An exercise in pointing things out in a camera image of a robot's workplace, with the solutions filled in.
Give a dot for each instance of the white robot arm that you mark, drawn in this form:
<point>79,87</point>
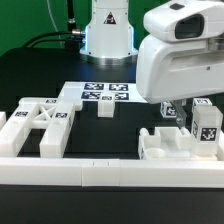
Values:
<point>109,37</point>

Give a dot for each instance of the black vertical pole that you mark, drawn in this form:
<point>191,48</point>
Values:
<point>71,23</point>

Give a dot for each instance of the white chair back frame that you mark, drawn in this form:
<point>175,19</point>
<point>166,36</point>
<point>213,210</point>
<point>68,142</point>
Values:
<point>54,115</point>

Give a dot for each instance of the white front fence bar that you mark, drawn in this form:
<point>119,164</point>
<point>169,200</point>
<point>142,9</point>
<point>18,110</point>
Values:
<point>117,173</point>

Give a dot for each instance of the white left fence bar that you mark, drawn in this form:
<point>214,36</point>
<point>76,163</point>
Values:
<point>2,119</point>

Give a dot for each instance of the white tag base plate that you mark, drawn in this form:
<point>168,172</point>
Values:
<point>91,91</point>

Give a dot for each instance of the white tagged cube right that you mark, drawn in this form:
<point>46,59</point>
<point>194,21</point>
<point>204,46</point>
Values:
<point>200,101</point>

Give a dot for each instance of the white tagged cube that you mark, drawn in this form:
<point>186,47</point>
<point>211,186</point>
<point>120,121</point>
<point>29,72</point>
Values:
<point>167,110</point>
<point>200,101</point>

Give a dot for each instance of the white tagged cube left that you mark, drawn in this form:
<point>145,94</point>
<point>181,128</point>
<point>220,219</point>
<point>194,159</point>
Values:
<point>167,110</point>

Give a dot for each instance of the white right fence bar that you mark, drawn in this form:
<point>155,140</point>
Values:
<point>220,152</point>

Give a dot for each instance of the white chair seat part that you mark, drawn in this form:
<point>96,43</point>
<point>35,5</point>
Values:
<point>166,143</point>

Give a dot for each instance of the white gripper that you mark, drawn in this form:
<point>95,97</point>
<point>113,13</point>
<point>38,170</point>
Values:
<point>183,54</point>

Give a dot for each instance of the white fence bar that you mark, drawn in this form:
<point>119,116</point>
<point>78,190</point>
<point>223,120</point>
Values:
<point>117,173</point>
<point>220,152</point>
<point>2,119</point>

